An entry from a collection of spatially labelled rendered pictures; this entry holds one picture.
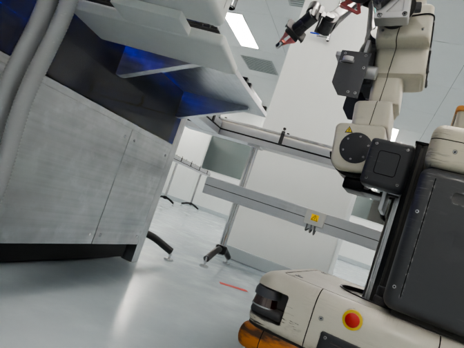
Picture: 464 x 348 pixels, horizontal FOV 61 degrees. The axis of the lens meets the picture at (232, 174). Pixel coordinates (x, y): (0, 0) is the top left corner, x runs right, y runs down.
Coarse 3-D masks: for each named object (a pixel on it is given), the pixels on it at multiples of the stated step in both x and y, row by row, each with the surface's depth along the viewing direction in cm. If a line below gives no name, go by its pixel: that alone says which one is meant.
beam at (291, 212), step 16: (208, 176) 272; (208, 192) 270; (224, 192) 266; (240, 192) 263; (256, 192) 260; (256, 208) 258; (272, 208) 255; (288, 208) 252; (304, 208) 249; (304, 224) 247; (336, 224) 241; (352, 224) 239; (352, 240) 237; (368, 240) 235
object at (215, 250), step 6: (216, 246) 262; (222, 246) 261; (210, 252) 248; (216, 252) 252; (222, 252) 261; (228, 252) 274; (204, 258) 244; (210, 258) 244; (228, 258) 282; (204, 264) 242; (228, 264) 282
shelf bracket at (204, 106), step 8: (184, 96) 190; (192, 96) 189; (200, 96) 188; (184, 104) 190; (192, 104) 188; (200, 104) 187; (208, 104) 186; (216, 104) 185; (224, 104) 183; (232, 104) 182; (184, 112) 189; (192, 112) 188; (200, 112) 186; (208, 112) 185; (216, 112) 184; (224, 112) 183; (232, 112) 183; (240, 112) 183
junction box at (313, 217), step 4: (308, 212) 243; (312, 212) 242; (316, 212) 241; (304, 216) 243; (308, 216) 242; (312, 216) 242; (316, 216) 241; (320, 216) 240; (324, 216) 240; (304, 220) 243; (308, 220) 242; (312, 220) 241; (316, 220) 240; (320, 220) 240; (324, 220) 239; (312, 224) 241; (316, 224) 240; (320, 224) 239
